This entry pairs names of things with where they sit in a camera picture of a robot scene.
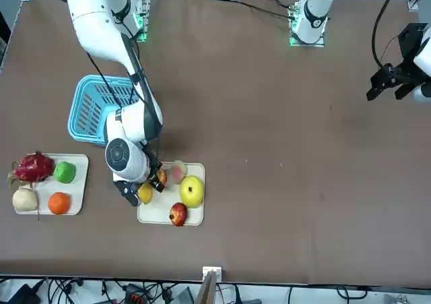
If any metal base plate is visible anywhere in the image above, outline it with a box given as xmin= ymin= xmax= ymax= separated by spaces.
xmin=288 ymin=0 xmax=326 ymax=48
xmin=133 ymin=0 xmax=151 ymax=44

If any black orange charger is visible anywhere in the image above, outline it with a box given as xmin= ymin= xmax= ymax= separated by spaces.
xmin=125 ymin=283 xmax=149 ymax=304

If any aluminium frame post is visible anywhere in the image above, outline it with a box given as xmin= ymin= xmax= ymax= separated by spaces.
xmin=196 ymin=265 xmax=224 ymax=304

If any red pomegranate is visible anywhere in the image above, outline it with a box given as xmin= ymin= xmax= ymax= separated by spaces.
xmin=168 ymin=202 xmax=189 ymax=228

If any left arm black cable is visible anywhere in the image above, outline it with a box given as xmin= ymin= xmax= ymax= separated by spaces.
xmin=371 ymin=0 xmax=405 ymax=72

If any red dragon fruit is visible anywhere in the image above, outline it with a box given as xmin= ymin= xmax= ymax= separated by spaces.
xmin=6 ymin=151 xmax=56 ymax=189

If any black table cable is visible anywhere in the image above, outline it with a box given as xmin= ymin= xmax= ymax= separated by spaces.
xmin=228 ymin=0 xmax=292 ymax=19

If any pink green peach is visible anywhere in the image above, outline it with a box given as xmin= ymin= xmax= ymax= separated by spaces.
xmin=170 ymin=160 xmax=188 ymax=186

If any large yellow-green fruit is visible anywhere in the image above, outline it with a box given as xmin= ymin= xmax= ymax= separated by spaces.
xmin=178 ymin=175 xmax=205 ymax=208

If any beige tray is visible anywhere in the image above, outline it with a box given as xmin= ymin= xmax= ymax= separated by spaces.
xmin=137 ymin=162 xmax=206 ymax=226
xmin=13 ymin=153 xmax=90 ymax=216

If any orange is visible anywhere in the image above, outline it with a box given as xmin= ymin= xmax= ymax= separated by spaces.
xmin=47 ymin=191 xmax=72 ymax=215

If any black power supply unit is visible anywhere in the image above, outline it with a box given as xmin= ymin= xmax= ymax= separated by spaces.
xmin=5 ymin=282 xmax=42 ymax=304

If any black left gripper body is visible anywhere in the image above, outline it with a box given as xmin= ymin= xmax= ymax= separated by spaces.
xmin=392 ymin=23 xmax=428 ymax=82

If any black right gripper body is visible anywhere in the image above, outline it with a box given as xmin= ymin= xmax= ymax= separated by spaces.
xmin=144 ymin=152 xmax=156 ymax=183

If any light blue plastic basket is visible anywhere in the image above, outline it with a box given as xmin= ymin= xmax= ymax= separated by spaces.
xmin=67 ymin=74 xmax=151 ymax=149

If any yellow lemon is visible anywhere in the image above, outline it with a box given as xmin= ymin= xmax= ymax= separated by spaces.
xmin=137 ymin=181 xmax=154 ymax=204

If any pale beige pear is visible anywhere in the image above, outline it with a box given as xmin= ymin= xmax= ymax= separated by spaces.
xmin=12 ymin=185 xmax=41 ymax=221

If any green apple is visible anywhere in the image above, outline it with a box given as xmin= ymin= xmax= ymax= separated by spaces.
xmin=53 ymin=161 xmax=77 ymax=185

